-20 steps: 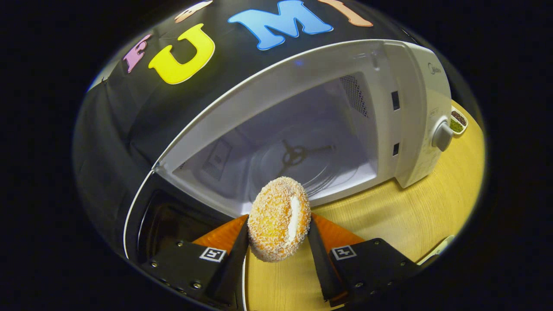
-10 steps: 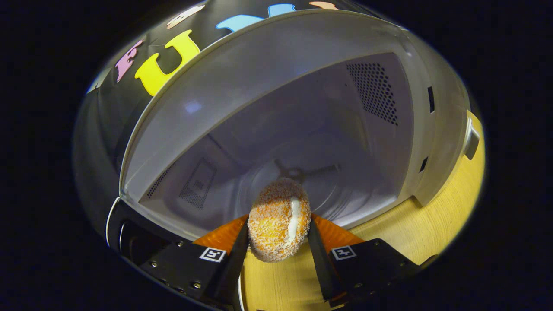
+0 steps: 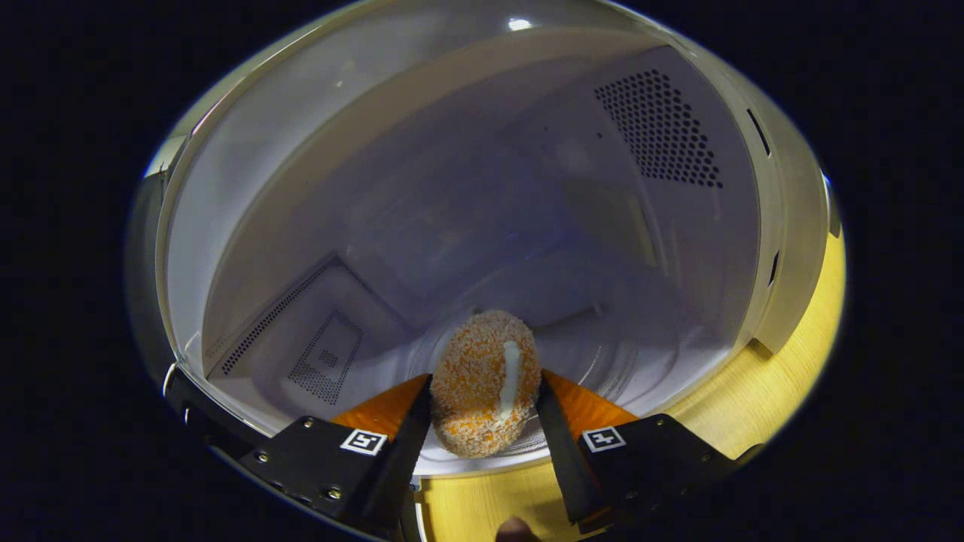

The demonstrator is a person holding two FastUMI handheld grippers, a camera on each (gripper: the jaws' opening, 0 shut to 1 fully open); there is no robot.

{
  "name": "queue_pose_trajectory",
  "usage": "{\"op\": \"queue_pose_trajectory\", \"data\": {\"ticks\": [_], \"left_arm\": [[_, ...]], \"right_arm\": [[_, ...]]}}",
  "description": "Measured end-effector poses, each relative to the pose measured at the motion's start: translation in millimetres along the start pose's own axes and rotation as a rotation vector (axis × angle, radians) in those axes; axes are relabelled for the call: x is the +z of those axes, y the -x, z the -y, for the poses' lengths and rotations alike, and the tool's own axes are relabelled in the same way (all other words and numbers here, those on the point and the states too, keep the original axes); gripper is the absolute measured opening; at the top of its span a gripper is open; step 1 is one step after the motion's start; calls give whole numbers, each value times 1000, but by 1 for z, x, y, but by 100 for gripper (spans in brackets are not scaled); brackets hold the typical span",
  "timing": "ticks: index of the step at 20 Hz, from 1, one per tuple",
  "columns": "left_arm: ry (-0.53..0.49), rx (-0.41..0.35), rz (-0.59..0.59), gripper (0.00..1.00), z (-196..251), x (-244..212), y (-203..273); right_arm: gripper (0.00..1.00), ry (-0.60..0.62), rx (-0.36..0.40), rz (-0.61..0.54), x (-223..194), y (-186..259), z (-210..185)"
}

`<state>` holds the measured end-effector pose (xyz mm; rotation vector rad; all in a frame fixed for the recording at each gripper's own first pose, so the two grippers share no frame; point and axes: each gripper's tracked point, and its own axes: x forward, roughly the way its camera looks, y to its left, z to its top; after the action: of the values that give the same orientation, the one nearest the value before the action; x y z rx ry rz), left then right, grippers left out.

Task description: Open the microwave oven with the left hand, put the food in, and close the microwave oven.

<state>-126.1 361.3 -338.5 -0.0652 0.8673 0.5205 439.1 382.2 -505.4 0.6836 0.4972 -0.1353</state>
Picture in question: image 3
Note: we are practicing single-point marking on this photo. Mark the white microwave oven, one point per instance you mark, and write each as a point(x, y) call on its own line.
point(489, 188)

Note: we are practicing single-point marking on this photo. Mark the round crumb-coated bun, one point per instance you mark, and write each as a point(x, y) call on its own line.
point(474, 384)

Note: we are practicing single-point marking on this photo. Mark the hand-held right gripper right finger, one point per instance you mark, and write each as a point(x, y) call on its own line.
point(561, 459)

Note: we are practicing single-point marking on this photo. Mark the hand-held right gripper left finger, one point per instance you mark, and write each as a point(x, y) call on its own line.
point(403, 444)

